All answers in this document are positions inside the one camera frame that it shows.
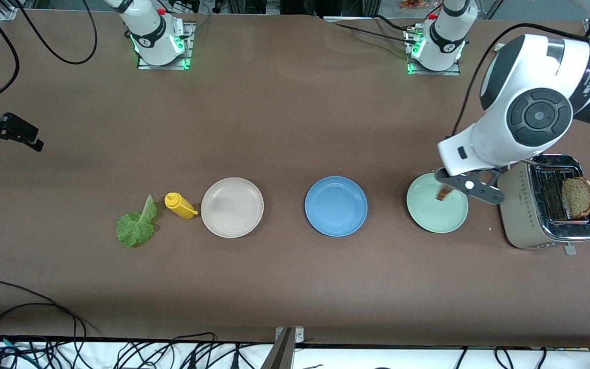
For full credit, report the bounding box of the green lettuce leaf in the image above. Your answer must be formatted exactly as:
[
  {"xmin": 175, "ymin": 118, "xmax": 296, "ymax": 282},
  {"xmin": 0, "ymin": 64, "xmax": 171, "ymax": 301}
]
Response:
[{"xmin": 116, "ymin": 194, "xmax": 158, "ymax": 249}]

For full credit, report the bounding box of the yellow mustard squeeze bottle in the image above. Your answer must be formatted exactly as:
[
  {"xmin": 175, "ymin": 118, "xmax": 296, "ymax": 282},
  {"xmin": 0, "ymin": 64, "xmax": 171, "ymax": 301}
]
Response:
[{"xmin": 164, "ymin": 192, "xmax": 199, "ymax": 220}]

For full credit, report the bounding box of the mint green round plate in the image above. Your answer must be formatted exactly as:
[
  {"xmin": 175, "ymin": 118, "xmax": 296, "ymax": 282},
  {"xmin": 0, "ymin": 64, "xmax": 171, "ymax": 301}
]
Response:
[{"xmin": 406, "ymin": 173, "xmax": 469, "ymax": 234}]

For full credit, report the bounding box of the blue round plate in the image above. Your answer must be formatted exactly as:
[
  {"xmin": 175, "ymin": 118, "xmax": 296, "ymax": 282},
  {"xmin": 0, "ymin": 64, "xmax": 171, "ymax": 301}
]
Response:
[{"xmin": 304, "ymin": 176, "xmax": 368, "ymax": 237}]

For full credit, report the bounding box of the beige round plate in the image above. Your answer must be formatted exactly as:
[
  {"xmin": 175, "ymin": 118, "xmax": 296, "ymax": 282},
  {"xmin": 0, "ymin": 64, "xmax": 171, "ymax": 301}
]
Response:
[{"xmin": 201, "ymin": 177, "xmax": 265, "ymax": 239}]

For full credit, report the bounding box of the beige chrome toaster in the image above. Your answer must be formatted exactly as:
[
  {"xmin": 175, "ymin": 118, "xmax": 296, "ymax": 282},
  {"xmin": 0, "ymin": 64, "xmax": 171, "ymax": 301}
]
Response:
[{"xmin": 496, "ymin": 154, "xmax": 590, "ymax": 256}]

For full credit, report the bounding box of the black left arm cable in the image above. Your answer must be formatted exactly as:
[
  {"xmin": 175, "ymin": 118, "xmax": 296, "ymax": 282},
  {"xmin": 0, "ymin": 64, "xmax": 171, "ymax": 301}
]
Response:
[{"xmin": 449, "ymin": 23, "xmax": 590, "ymax": 139}]

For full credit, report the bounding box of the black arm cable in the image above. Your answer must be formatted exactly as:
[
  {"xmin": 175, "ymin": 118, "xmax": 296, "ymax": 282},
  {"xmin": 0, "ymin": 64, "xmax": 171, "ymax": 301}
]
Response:
[
  {"xmin": 0, "ymin": 0, "xmax": 98, "ymax": 106},
  {"xmin": 449, "ymin": 23, "xmax": 590, "ymax": 139}
]

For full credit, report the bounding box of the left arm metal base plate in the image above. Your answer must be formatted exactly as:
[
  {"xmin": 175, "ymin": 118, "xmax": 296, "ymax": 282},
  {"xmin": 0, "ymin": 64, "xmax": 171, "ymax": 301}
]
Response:
[{"xmin": 405, "ymin": 26, "xmax": 463, "ymax": 76}]

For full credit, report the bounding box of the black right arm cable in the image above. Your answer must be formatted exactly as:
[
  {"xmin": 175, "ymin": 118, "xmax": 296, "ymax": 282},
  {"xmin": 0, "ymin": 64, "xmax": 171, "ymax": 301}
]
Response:
[{"xmin": 0, "ymin": 0, "xmax": 98, "ymax": 106}]

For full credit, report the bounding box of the black base cable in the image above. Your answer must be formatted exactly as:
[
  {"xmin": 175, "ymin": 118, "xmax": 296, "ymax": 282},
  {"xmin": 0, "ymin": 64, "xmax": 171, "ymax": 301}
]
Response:
[{"xmin": 333, "ymin": 22, "xmax": 417, "ymax": 44}]

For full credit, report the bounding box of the small black cable loop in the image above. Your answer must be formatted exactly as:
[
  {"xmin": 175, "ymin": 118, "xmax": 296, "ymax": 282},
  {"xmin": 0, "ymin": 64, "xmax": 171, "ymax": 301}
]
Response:
[{"xmin": 0, "ymin": 302, "xmax": 78, "ymax": 369}]

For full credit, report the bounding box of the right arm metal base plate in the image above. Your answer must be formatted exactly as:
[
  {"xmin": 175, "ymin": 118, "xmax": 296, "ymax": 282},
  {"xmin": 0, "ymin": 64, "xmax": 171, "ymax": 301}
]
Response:
[{"xmin": 136, "ymin": 20, "xmax": 196, "ymax": 71}]

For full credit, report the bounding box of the grey metal table bracket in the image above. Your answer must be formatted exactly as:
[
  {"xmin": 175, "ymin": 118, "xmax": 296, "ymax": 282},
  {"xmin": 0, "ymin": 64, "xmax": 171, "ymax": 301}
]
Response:
[{"xmin": 260, "ymin": 326, "xmax": 306, "ymax": 369}]

